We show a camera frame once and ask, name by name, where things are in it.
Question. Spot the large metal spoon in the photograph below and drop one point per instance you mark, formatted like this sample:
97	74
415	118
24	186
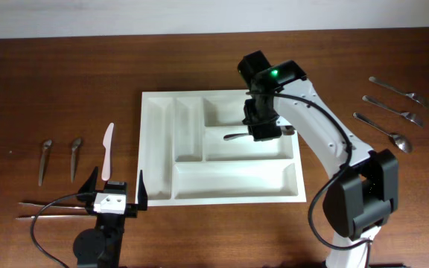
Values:
400	141
260	136

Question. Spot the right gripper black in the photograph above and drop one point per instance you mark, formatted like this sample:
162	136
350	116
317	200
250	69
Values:
258	132

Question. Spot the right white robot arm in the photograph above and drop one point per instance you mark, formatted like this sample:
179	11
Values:
362	188

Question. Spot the metal fork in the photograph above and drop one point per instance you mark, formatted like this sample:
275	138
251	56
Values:
412	117
411	95

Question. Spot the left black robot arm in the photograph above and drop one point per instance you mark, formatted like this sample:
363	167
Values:
101	245

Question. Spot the small metal teaspoon far left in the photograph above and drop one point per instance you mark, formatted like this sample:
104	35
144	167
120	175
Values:
46	146

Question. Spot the white cutlery tray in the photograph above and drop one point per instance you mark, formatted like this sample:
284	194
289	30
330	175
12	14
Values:
185	160

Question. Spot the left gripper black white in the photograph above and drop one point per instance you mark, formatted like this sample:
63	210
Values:
89	191

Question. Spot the small metal teaspoon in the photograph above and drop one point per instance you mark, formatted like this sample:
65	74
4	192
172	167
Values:
74	147
46	146

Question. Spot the pink plastic knife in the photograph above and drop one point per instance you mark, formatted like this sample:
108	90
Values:
107	143

